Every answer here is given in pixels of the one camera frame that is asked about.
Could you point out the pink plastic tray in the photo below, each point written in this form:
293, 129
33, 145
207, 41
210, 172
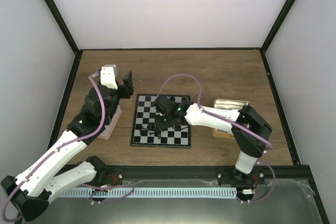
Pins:
105, 135

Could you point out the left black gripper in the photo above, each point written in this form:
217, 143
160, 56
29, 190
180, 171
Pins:
128, 88

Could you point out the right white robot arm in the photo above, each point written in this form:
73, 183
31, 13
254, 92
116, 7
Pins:
248, 127

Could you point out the light blue cable duct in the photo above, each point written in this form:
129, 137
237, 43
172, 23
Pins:
209, 192

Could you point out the pile of black chess pieces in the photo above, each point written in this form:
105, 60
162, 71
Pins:
151, 129

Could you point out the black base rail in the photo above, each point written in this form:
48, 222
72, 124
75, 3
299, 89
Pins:
224, 175

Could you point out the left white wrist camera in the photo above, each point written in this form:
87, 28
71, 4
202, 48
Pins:
108, 74

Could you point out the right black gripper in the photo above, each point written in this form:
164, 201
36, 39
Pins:
159, 125

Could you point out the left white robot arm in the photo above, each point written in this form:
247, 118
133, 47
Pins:
32, 191

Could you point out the black aluminium frame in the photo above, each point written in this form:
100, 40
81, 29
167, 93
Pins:
196, 156

